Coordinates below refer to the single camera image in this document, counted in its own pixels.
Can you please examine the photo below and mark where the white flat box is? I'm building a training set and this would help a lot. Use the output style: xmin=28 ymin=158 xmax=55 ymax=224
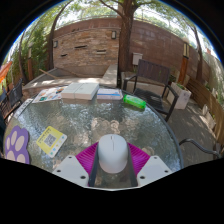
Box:
xmin=60 ymin=82 xmax=100 ymax=101

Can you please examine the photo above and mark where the thick tree trunk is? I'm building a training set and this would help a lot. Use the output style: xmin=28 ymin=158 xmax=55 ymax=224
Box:
xmin=116 ymin=0 xmax=139 ymax=75

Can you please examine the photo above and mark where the purple paw-shaped mouse pad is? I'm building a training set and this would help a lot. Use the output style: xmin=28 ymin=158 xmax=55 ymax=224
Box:
xmin=3 ymin=125 xmax=31 ymax=165

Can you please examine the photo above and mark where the yellow code card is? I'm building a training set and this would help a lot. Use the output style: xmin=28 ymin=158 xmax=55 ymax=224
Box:
xmin=35 ymin=125 xmax=68 ymax=159

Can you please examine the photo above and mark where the white planter box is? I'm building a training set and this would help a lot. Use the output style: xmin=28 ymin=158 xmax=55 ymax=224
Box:
xmin=166 ymin=82 xmax=193 ymax=110

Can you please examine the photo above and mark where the thin tree trunk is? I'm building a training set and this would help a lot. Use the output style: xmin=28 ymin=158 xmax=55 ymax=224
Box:
xmin=46 ymin=0 xmax=73 ymax=71

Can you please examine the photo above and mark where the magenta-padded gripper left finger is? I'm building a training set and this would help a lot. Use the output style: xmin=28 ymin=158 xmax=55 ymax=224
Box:
xmin=52 ymin=142 xmax=100 ymax=188

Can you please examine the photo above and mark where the white computer mouse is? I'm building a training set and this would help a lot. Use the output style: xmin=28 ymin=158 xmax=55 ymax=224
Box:
xmin=97 ymin=133 xmax=130 ymax=174

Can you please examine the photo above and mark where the colourful printed brochure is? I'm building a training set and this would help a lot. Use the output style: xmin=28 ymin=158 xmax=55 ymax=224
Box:
xmin=31 ymin=85 xmax=68 ymax=104

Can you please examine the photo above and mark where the wooden lamp post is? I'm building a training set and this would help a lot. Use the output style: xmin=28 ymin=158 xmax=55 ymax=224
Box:
xmin=26 ymin=41 xmax=34 ymax=81
xmin=178 ymin=36 xmax=190 ymax=86

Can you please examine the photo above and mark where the orange parasol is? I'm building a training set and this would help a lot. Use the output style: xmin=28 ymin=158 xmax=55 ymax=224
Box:
xmin=0 ymin=60 xmax=14 ymax=84

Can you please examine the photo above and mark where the white and blue box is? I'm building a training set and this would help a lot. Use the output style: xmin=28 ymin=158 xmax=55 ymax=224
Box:
xmin=96 ymin=88 xmax=124 ymax=101

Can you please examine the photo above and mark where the white number plate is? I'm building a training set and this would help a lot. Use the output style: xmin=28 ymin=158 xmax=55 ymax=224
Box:
xmin=14 ymin=98 xmax=34 ymax=118

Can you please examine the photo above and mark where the dark wooden slat chair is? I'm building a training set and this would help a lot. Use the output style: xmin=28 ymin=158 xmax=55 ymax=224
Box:
xmin=122 ymin=59 xmax=180 ymax=123

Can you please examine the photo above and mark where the green wipes pack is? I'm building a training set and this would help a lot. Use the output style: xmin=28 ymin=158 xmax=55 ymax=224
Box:
xmin=123 ymin=94 xmax=147 ymax=110

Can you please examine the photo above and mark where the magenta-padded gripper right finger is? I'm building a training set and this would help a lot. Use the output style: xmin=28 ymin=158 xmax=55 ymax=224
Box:
xmin=126 ymin=142 xmax=174 ymax=188

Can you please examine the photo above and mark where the raised stone basin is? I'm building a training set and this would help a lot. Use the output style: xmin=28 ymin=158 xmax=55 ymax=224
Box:
xmin=21 ymin=63 xmax=119 ymax=93

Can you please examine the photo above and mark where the wooden stick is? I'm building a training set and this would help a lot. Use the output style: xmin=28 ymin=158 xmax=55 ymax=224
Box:
xmin=39 ymin=68 xmax=59 ymax=80

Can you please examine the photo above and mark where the black metal chair armrest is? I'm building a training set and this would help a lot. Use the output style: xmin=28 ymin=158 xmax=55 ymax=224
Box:
xmin=179 ymin=138 xmax=224 ymax=159

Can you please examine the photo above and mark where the grey wall utility box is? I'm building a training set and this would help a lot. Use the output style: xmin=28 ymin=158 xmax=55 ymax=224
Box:
xmin=131 ymin=52 xmax=144 ymax=66

